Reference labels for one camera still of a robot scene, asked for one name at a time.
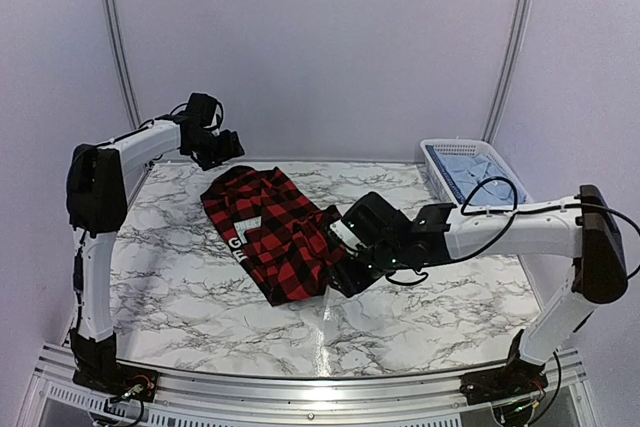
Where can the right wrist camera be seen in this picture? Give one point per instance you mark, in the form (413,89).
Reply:
(343,234)

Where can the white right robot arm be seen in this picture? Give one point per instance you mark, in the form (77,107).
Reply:
(581,229)

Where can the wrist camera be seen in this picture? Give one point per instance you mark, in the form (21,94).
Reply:
(217,120)
(343,234)

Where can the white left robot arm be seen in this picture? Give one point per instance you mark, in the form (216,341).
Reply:
(97,201)

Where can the red black plaid shirt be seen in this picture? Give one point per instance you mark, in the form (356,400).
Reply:
(277,234)

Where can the aluminium front frame rail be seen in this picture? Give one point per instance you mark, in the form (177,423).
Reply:
(185,398)

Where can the white plastic basket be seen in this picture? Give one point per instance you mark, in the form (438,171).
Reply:
(459,147)

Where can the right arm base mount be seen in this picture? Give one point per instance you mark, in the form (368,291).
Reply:
(515,378)

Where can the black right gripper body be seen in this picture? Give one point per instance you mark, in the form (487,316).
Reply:
(384,262)

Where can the right aluminium corner post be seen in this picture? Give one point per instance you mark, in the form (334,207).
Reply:
(510,59)

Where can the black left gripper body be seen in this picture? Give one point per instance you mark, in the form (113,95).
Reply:
(208,149)

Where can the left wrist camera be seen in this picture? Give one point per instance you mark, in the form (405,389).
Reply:
(217,120)

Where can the aluminium corner post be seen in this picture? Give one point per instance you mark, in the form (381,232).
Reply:
(117,45)
(510,59)

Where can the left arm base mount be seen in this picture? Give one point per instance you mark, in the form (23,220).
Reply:
(97,368)

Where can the left aluminium corner post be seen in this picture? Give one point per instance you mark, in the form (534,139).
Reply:
(117,45)

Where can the light blue shirt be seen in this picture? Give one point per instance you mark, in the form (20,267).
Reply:
(462,173)

